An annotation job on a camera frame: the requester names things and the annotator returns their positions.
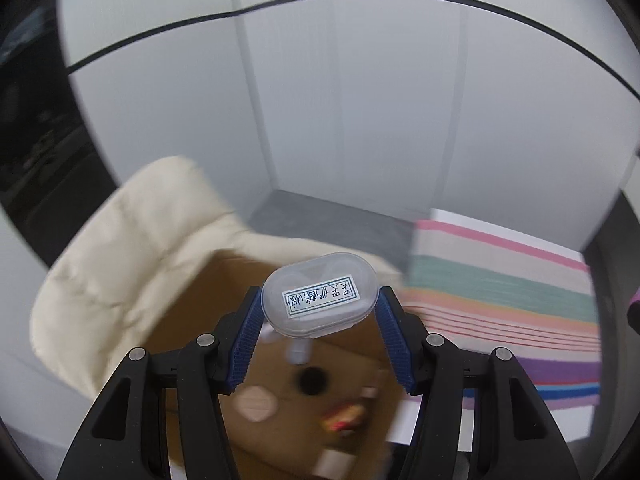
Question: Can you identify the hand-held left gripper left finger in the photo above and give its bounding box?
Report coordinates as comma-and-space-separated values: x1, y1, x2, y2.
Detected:
57, 286, 265, 480

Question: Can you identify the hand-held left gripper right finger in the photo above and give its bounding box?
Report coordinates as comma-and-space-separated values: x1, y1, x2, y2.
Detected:
377, 287, 581, 480

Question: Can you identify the translucent rectangular bottle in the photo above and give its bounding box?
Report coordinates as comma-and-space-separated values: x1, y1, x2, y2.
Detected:
262, 327, 313, 366

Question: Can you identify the black round puff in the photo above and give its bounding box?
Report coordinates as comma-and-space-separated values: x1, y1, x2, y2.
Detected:
296, 367, 328, 396

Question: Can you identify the yellow lid jar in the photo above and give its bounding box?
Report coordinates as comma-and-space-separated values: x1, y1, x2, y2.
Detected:
322, 400, 368, 433

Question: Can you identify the clear oval case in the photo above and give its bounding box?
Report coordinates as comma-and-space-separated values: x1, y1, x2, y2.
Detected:
262, 252, 377, 339

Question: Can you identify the brown cardboard box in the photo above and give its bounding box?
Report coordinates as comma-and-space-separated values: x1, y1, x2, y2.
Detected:
145, 250, 401, 480

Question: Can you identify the cream cube box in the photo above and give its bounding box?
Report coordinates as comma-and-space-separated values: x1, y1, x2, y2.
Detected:
312, 447, 351, 480

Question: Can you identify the white table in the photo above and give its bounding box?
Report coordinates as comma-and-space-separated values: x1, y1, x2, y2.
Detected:
387, 208, 601, 443

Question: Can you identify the striped cloth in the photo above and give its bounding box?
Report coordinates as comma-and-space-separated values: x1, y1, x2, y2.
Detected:
400, 219, 603, 411

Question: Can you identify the cream padded chair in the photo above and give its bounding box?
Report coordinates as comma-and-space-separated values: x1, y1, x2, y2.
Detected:
30, 156, 401, 401

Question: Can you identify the black glass cabinet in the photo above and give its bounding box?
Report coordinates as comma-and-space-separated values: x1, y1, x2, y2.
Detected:
0, 5, 118, 221

